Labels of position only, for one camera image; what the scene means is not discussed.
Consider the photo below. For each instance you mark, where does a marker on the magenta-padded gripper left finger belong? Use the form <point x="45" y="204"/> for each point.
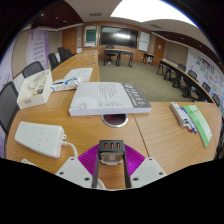
<point x="87" y="160"/>

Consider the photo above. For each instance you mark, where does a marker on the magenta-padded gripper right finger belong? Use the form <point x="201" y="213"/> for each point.
<point x="136" y="160"/>

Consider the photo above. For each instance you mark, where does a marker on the dark grey charger block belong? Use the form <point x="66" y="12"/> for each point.
<point x="111" y="156"/>

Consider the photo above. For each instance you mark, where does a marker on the white power strip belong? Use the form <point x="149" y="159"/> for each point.
<point x="38" y="138"/>

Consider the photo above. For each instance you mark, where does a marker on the white marker pen box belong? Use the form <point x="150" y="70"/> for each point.
<point x="178" y="113"/>

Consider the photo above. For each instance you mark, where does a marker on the white book with dark band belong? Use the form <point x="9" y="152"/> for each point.
<point x="106" y="98"/>

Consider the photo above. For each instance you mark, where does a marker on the green leaflet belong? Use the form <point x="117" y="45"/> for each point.
<point x="200" y="125"/>

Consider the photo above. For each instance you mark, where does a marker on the white and blue flat packet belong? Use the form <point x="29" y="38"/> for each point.
<point x="65" y="85"/>

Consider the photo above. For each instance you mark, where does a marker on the white open cardboard box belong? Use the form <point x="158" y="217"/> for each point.
<point x="33" y="96"/>

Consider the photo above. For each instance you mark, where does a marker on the black mesh office chair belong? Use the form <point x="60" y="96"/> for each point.
<point x="7" y="106"/>
<point x="32" y="68"/>

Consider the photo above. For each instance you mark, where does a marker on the long curved wooden side table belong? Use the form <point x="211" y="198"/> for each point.
<point x="181" y="75"/>

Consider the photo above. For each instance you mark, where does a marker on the group of black side chairs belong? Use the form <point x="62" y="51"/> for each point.
<point x="192" y="74"/>

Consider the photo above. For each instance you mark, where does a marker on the small dark side table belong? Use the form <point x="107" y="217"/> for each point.
<point x="148" y="55"/>

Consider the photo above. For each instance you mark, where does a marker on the row of black office chairs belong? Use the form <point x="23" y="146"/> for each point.
<point x="61" y="55"/>

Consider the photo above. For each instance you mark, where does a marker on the dark lectern desk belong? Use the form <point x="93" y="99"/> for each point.
<point x="120" y="51"/>

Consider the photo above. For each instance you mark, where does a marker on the brown wooden door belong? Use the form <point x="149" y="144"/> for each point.
<point x="159" y="50"/>
<point x="69" y="40"/>

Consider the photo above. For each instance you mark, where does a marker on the plain white whiteboard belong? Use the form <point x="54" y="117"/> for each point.
<point x="144" y="41"/>

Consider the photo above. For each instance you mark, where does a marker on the whiteboard with green panel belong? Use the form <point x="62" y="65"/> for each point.
<point x="90" y="36"/>

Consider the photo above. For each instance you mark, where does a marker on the large ceiling light panel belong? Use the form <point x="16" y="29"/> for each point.
<point x="150" y="11"/>

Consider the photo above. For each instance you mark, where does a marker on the colourful wall poster board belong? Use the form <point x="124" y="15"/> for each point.
<point x="208" y="71"/>

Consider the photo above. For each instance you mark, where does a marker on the large black wall screen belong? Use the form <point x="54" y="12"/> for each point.
<point x="119" y="37"/>

